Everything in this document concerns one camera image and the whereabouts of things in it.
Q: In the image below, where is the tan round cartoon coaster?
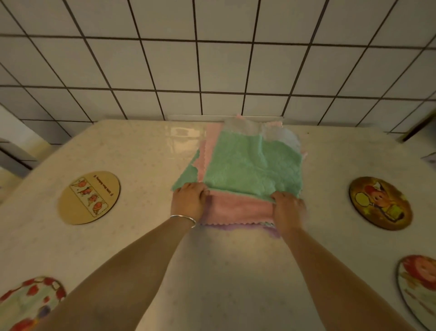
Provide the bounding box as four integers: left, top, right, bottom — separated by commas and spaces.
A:
57, 171, 121, 226

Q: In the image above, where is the person's left forearm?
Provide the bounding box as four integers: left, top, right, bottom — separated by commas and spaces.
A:
34, 217, 197, 331

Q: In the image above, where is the red-haired cartoon round coaster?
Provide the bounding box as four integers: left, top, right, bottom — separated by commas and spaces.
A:
396, 255, 436, 331

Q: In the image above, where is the person's right hand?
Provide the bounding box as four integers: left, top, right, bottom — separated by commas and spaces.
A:
270, 191, 308, 234

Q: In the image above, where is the purple microfibre cloth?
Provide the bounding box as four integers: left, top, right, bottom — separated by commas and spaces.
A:
200, 221, 284, 239

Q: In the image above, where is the person's right forearm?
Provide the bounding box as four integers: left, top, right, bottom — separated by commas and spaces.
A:
281, 227, 417, 331

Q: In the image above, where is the dark round cartoon coaster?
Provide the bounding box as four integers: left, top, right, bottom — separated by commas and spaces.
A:
348, 176, 413, 231

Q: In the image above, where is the person's left hand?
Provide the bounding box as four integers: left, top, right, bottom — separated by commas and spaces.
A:
170, 182, 210, 223

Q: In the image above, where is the green microfibre cloth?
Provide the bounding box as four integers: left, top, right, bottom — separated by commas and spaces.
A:
171, 150, 206, 192
204, 131, 305, 202

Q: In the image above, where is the white microfibre cloth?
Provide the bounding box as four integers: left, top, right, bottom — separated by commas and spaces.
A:
223, 117, 304, 155

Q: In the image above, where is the strawberry print round coaster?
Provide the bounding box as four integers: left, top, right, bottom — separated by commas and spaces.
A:
0, 276, 67, 331

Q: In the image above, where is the pink microfibre cloth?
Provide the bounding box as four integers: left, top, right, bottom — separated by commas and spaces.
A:
200, 190, 277, 226
197, 114, 284, 183

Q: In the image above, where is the silver bangle bracelet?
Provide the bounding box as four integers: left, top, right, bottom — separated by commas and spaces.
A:
169, 214, 198, 228

